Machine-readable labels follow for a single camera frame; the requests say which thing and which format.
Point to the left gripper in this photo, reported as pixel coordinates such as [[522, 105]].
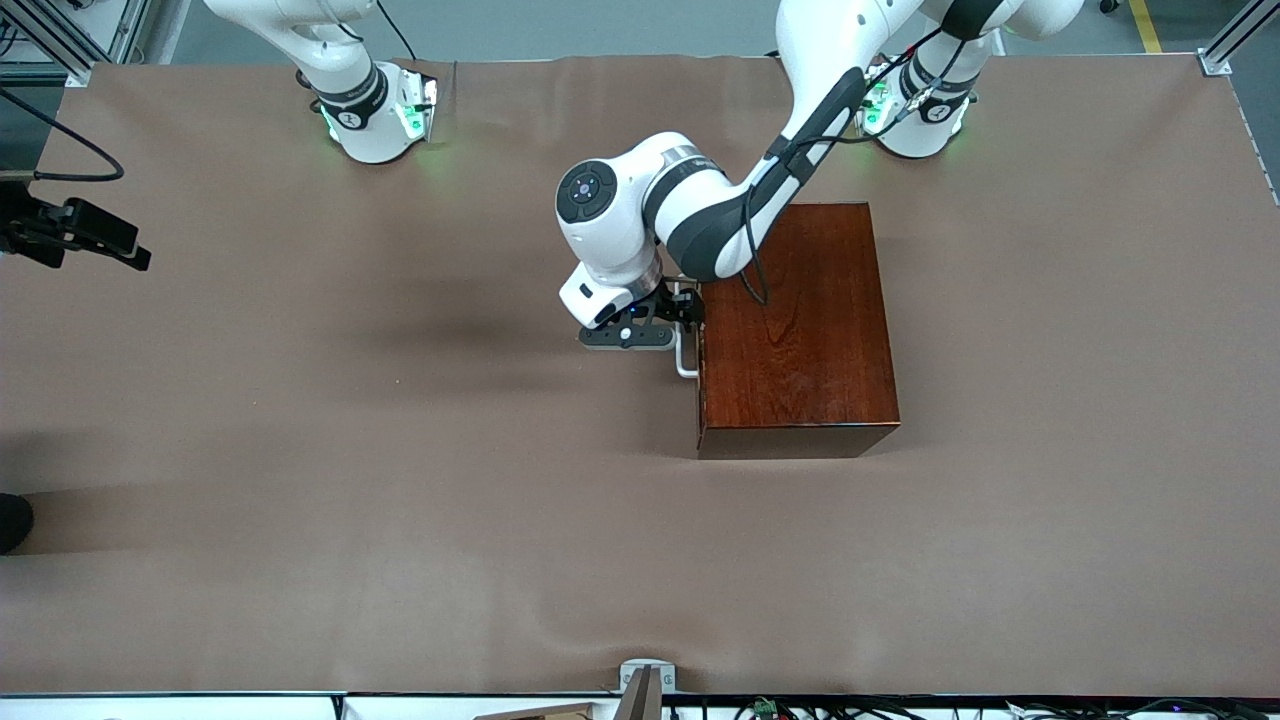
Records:
[[668, 302]]

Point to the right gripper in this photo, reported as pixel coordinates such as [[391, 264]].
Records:
[[32, 228]]

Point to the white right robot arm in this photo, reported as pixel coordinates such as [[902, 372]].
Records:
[[360, 130]]

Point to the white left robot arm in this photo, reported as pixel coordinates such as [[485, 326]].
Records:
[[610, 230]]

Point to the dark wooden drawer cabinet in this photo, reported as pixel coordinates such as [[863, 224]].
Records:
[[820, 350]]

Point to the black round object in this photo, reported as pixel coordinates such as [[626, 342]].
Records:
[[12, 522]]

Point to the brown table cover sheet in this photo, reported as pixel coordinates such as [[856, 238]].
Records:
[[400, 550]]

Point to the light wooden board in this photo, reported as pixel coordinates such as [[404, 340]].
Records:
[[540, 713]]

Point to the aluminium corner profile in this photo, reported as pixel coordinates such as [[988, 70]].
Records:
[[1215, 62]]

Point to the aluminium frame structure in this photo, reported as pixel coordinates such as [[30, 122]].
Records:
[[70, 62]]

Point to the grey metal table bracket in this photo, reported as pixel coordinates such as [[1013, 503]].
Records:
[[645, 680]]

